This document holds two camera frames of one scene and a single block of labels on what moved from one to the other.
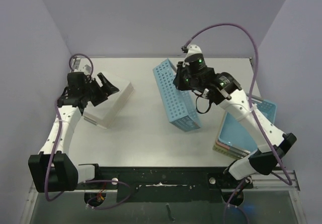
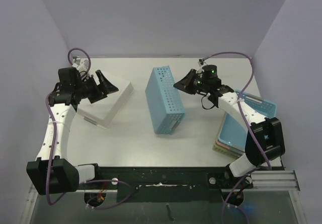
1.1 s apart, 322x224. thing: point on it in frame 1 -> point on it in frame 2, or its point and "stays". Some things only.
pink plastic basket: [227, 146] stays
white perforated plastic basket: [104, 114] stays
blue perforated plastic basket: [180, 103] -> [167, 112]
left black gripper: [107, 89] stays
